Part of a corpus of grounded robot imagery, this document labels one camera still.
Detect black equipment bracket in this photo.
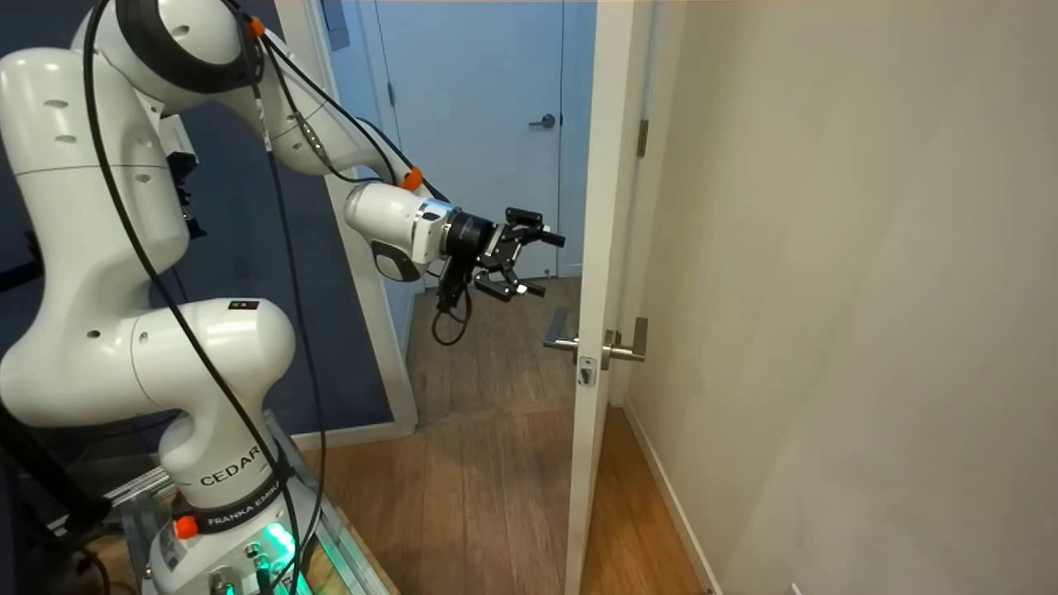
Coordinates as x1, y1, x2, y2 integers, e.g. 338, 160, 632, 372
0, 407, 115, 556

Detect white door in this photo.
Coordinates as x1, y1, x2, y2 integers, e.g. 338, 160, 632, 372
562, 0, 654, 595

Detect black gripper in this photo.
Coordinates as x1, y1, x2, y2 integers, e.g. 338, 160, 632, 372
448, 204, 570, 304

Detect white baseboard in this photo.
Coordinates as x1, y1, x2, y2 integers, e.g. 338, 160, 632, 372
620, 401, 723, 595

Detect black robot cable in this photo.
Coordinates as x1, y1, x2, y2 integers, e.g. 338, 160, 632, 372
81, 0, 475, 595

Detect robot base cart green light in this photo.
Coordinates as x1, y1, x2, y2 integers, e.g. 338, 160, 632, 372
113, 411, 400, 595

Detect white door frame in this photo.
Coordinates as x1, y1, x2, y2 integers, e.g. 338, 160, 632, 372
270, 0, 690, 440

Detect hallway door with handle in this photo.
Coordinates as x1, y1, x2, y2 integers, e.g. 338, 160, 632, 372
369, 0, 600, 280

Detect silver lever door handle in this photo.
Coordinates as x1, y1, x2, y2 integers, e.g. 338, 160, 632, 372
600, 313, 651, 371

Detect silver outer lever handle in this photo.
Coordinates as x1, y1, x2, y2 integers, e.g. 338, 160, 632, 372
544, 304, 583, 357

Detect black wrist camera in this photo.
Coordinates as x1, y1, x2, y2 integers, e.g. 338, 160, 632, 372
433, 253, 472, 318

